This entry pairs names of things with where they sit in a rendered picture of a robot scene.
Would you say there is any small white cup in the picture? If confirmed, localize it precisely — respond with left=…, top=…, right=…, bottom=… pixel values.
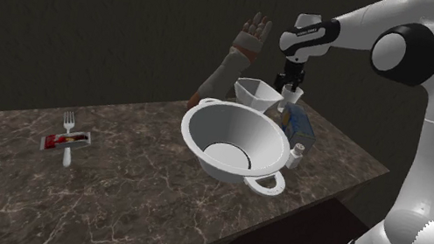
left=277, top=83, right=306, bottom=116

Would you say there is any white square bowl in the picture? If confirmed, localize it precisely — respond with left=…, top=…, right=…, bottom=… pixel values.
left=230, top=75, right=287, bottom=116

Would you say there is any blue carton box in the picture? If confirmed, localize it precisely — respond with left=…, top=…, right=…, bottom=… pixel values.
left=275, top=101, right=323, bottom=157

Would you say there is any small white shaker bottle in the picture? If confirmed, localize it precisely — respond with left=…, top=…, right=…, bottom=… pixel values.
left=284, top=142, right=307, bottom=173

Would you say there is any white fork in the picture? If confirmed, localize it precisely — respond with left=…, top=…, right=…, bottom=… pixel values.
left=56, top=109, right=81, bottom=169

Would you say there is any red and grey packet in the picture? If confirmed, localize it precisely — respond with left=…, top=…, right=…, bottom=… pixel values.
left=38, top=123, right=94, bottom=159

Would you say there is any large white two-handled colander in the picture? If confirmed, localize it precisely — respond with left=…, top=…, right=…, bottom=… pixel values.
left=171, top=93, right=298, bottom=200

